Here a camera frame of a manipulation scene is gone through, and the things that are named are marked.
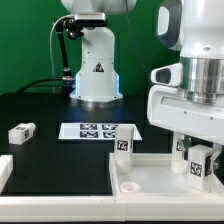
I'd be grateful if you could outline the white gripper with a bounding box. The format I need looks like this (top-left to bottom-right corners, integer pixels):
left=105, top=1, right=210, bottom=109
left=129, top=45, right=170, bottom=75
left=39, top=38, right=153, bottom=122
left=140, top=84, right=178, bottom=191
left=147, top=63, right=224, bottom=162

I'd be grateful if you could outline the white square tabletop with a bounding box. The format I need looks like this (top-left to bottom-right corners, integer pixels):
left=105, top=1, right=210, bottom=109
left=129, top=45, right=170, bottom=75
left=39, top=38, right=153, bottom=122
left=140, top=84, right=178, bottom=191
left=109, top=153, right=224, bottom=197

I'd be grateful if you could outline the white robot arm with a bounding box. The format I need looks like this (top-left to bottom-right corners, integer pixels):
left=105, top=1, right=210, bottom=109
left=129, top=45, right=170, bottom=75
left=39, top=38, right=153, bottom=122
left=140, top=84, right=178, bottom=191
left=61, top=0, right=224, bottom=160

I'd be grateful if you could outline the white marker base plate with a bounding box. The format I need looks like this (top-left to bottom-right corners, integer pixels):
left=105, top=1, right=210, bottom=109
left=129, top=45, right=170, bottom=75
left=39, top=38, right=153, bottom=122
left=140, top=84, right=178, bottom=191
left=58, top=122, right=142, bottom=140

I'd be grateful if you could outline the black camera on stand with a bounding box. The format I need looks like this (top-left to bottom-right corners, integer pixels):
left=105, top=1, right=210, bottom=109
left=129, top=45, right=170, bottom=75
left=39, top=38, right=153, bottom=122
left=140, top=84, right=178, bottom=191
left=56, top=13, right=108, bottom=40

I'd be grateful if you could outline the black cable bundle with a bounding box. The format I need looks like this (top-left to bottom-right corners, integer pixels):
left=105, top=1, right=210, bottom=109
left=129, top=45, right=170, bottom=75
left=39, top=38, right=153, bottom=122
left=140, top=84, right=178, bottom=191
left=16, top=14, right=79, bottom=94

